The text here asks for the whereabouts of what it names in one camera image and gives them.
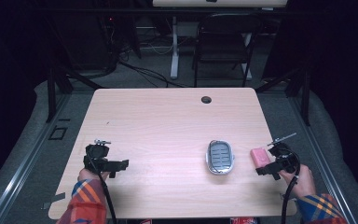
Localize pink soap bar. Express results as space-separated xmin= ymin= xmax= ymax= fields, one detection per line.
xmin=249 ymin=147 xmax=272 ymax=169

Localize person's left hand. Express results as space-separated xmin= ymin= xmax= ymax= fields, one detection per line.
xmin=77 ymin=167 xmax=110 ymax=183

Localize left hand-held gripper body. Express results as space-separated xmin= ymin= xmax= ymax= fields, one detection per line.
xmin=83 ymin=138 xmax=112 ymax=174

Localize person's right hand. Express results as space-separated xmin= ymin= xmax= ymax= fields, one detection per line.
xmin=278 ymin=163 xmax=317 ymax=200

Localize aluminium floor rail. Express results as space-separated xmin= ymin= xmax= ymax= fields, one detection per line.
xmin=287 ymin=94 xmax=358 ymax=224
xmin=0 ymin=92 xmax=73 ymax=224

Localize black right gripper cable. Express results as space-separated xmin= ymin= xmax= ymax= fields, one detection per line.
xmin=280 ymin=148 xmax=302 ymax=224

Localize white desk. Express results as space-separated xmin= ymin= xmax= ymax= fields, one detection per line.
xmin=151 ymin=0 xmax=289 ymax=80

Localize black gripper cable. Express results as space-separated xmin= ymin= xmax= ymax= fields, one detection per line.
xmin=87 ymin=155 xmax=118 ymax=224
xmin=280 ymin=148 xmax=302 ymax=224

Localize black floor cables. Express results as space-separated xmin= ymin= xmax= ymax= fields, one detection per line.
xmin=102 ymin=18 xmax=187 ymax=89

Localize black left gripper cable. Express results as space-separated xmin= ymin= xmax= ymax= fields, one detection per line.
xmin=87 ymin=155 xmax=118 ymax=224

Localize red packet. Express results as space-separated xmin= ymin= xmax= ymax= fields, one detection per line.
xmin=229 ymin=217 xmax=258 ymax=224

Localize black metal stand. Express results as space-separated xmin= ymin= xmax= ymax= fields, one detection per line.
xmin=255 ymin=62 xmax=312 ymax=127
xmin=44 ymin=60 xmax=104 ymax=123

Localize grey tape strip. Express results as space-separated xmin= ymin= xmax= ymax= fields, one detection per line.
xmin=41 ymin=191 xmax=67 ymax=210

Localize grey oval soap dish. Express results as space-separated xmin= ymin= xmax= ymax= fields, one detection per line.
xmin=205 ymin=139 xmax=235 ymax=176

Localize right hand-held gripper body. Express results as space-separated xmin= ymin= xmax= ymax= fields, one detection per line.
xmin=267 ymin=133 xmax=301 ymax=175

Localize black folding chair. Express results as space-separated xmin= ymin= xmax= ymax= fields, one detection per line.
xmin=193 ymin=12 xmax=264 ymax=89

